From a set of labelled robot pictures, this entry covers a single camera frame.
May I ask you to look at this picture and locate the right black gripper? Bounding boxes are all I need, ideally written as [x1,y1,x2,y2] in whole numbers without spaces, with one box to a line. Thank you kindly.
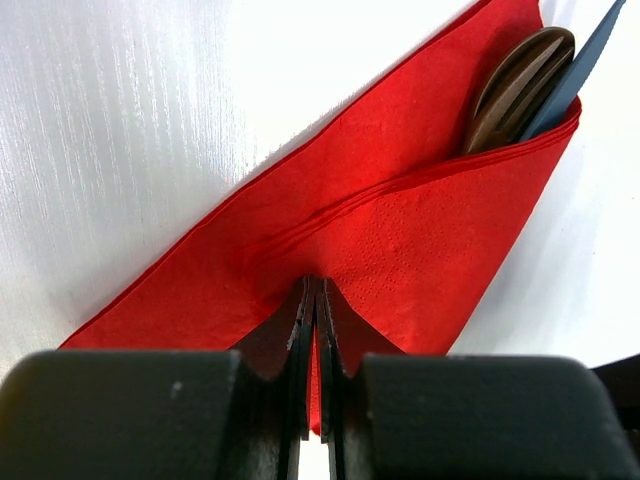
[592,354,639,450]

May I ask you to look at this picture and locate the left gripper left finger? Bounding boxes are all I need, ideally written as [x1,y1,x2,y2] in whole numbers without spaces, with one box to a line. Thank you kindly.
[1,276,315,479]

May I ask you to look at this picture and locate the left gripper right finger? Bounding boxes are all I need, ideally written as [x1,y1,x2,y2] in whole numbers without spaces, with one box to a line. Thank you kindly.
[316,279,639,479]

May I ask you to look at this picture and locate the red paper napkin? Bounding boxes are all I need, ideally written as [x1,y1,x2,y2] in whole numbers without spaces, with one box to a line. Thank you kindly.
[58,0,584,436]

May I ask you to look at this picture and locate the blue knife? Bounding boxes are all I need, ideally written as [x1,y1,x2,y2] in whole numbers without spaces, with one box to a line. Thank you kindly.
[518,0,626,142]

